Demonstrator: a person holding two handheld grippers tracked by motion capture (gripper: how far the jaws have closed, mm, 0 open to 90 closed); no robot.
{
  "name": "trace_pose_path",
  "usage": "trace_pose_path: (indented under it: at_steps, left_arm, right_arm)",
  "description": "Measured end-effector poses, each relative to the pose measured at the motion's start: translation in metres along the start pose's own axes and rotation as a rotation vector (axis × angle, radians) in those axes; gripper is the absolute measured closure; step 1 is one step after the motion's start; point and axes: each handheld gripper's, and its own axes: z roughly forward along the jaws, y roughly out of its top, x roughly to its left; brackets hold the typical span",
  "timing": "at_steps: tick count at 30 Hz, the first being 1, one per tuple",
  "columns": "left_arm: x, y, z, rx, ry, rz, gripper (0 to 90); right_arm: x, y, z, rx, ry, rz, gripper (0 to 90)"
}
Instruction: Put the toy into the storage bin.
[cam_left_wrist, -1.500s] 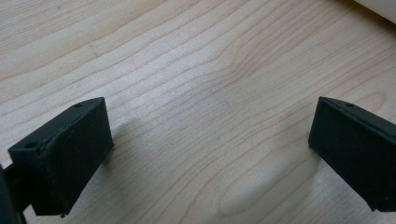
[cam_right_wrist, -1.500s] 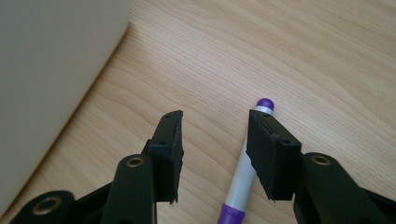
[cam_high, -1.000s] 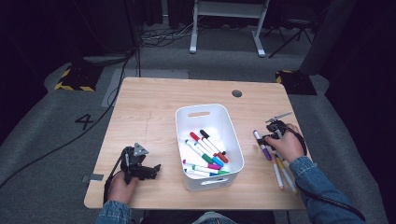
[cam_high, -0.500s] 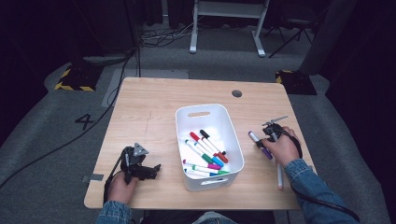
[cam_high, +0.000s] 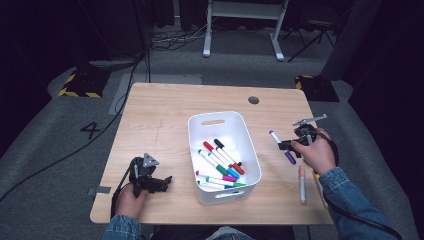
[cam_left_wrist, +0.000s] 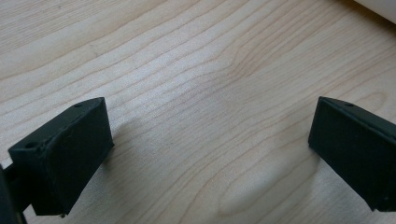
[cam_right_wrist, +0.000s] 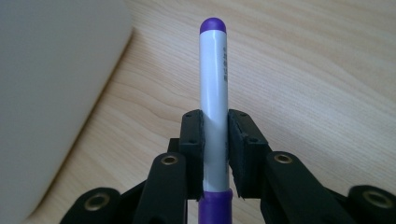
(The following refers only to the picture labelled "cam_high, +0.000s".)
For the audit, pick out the black stand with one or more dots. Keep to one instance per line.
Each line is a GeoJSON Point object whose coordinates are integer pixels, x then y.
{"type": "Point", "coordinates": [141, 26]}

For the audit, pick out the grey column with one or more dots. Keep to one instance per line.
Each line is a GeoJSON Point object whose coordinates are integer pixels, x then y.
{"type": "Point", "coordinates": [353, 36]}

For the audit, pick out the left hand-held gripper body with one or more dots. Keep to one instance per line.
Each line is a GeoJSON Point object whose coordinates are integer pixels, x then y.
{"type": "Point", "coordinates": [145, 176]}

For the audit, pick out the black folding chair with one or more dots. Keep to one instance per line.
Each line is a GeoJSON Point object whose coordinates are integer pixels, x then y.
{"type": "Point", "coordinates": [318, 23]}

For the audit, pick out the person's leg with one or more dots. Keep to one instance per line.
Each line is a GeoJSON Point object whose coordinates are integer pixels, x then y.
{"type": "Point", "coordinates": [226, 234]}

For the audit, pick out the white plastic bin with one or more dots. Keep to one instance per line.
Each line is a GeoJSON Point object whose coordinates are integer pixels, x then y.
{"type": "Point", "coordinates": [230, 131]}

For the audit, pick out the dark blue marker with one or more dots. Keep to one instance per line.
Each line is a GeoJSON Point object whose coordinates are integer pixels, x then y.
{"type": "Point", "coordinates": [228, 187]}

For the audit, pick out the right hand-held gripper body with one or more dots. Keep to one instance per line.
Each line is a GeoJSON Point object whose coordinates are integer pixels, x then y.
{"type": "Point", "coordinates": [305, 131]}

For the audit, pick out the yellow marker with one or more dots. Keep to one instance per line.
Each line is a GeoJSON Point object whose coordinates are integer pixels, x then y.
{"type": "Point", "coordinates": [315, 174]}

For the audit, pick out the red marker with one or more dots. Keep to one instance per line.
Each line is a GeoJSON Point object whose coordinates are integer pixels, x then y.
{"type": "Point", "coordinates": [239, 169]}
{"type": "Point", "coordinates": [208, 145]}

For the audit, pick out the light orange marker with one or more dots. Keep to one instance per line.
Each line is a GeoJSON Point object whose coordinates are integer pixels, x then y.
{"type": "Point", "coordinates": [302, 186]}

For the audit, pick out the person's left hand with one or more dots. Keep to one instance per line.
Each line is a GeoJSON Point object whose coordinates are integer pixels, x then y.
{"type": "Point", "coordinates": [128, 206]}

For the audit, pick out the white desk frame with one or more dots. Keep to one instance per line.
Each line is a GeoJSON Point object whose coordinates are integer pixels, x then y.
{"type": "Point", "coordinates": [246, 9]}

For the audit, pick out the person's right hand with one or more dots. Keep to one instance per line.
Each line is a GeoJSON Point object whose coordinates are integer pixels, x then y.
{"type": "Point", "coordinates": [316, 156]}

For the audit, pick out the light blue marker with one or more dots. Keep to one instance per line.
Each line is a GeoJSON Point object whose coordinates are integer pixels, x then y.
{"type": "Point", "coordinates": [234, 174]}

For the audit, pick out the magenta marker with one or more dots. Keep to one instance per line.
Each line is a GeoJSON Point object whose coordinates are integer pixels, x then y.
{"type": "Point", "coordinates": [230, 178]}

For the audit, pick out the purple marker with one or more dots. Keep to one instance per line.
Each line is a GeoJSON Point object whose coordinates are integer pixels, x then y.
{"type": "Point", "coordinates": [290, 158]}

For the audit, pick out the yellow black striped base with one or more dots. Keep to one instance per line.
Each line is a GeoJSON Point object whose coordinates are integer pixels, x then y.
{"type": "Point", "coordinates": [86, 83]}
{"type": "Point", "coordinates": [318, 89]}

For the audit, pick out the grey table grommet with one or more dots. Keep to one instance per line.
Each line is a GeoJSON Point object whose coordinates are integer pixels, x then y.
{"type": "Point", "coordinates": [253, 100]}

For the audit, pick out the grey stand base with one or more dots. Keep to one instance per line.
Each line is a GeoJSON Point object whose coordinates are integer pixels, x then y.
{"type": "Point", "coordinates": [113, 63]}

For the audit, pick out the grey tape strip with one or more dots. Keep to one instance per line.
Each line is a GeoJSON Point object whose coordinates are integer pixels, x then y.
{"type": "Point", "coordinates": [101, 190]}

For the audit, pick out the light green marker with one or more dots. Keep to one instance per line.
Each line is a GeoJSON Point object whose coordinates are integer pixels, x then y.
{"type": "Point", "coordinates": [238, 184]}

